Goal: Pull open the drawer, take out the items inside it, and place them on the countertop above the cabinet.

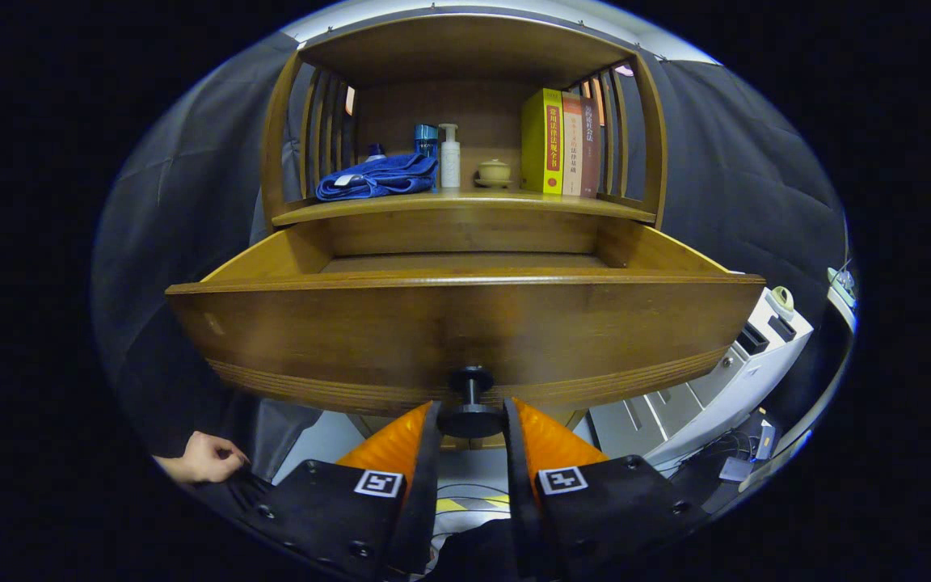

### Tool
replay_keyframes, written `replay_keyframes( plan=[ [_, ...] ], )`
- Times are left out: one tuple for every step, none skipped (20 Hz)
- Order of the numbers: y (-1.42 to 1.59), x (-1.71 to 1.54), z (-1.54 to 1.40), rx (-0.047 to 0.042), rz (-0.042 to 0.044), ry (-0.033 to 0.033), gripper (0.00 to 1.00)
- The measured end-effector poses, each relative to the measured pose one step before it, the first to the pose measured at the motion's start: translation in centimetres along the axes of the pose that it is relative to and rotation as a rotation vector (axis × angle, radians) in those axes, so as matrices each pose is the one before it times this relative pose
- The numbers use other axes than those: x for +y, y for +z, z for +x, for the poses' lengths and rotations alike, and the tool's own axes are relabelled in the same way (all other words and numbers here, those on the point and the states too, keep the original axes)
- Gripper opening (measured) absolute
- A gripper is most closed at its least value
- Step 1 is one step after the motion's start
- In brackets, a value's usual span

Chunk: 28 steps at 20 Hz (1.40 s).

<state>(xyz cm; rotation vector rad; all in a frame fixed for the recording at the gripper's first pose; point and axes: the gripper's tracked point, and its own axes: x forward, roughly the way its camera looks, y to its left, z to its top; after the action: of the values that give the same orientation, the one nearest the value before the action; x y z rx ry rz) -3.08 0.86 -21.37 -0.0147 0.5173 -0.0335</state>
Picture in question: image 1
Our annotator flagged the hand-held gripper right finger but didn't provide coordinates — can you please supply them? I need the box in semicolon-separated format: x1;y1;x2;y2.
502;396;713;581

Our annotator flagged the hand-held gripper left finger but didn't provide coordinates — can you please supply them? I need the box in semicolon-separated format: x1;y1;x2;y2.
227;400;442;581

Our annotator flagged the white side cabinet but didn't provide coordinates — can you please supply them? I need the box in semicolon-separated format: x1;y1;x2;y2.
587;283;815;474

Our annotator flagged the wooden countertop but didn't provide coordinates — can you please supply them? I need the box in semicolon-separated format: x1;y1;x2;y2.
272;184;659;227

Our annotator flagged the blue folded towel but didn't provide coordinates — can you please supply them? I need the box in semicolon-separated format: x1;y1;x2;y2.
316;154;440;201

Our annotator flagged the beige lidded teacup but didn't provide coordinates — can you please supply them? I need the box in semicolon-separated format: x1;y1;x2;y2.
475;158;513;189

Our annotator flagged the white pump bottle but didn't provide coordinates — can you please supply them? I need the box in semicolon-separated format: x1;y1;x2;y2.
439;123;461;189

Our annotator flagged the brown book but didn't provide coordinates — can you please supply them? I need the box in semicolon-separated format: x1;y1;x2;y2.
580;97;602;199

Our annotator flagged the beige orange book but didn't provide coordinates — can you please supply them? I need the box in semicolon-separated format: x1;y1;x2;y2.
561;91;585;197

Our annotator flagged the yellow book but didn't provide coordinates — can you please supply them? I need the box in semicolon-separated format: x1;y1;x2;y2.
521;87;565;196

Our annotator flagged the white power strip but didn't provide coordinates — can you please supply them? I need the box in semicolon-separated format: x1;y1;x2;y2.
827;267;858;308

